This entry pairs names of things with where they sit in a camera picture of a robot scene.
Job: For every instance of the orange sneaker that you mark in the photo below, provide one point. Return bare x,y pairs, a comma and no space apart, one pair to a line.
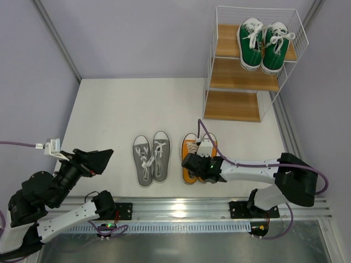
189,145
212,139

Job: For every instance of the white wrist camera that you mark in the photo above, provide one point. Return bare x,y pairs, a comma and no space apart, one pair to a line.
205,148
52,148

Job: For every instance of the grey left sneaker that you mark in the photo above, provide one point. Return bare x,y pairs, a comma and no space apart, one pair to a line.
143,159

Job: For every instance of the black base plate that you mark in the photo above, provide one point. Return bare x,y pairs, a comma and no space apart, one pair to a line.
246,210
124,211

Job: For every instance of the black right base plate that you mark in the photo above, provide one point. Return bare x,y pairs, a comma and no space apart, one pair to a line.
246,210

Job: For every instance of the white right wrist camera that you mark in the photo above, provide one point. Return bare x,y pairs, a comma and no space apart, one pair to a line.
205,148

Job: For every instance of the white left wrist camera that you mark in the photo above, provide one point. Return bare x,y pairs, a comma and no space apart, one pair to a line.
52,148

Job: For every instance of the aluminium mounting rail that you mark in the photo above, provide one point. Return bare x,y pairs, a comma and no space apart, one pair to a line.
144,209

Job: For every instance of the grey sneaker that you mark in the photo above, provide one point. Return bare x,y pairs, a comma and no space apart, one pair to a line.
161,150
143,159

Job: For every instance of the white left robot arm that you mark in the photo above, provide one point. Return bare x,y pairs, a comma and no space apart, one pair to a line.
26,231

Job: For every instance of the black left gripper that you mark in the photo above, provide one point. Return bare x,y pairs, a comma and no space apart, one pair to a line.
83,164

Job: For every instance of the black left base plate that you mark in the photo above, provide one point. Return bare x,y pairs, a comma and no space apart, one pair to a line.
124,211

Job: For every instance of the slotted grey cable duct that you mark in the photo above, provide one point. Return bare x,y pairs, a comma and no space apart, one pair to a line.
187,227

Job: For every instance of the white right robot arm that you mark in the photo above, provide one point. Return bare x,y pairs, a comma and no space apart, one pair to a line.
290,180

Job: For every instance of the grey right sneaker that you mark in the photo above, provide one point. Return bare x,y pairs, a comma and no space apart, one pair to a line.
161,150

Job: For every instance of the white wire shoe shelf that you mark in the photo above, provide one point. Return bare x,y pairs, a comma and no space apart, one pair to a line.
233,93

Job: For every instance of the green sneaker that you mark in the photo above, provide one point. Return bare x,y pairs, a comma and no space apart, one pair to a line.
276,40
249,38

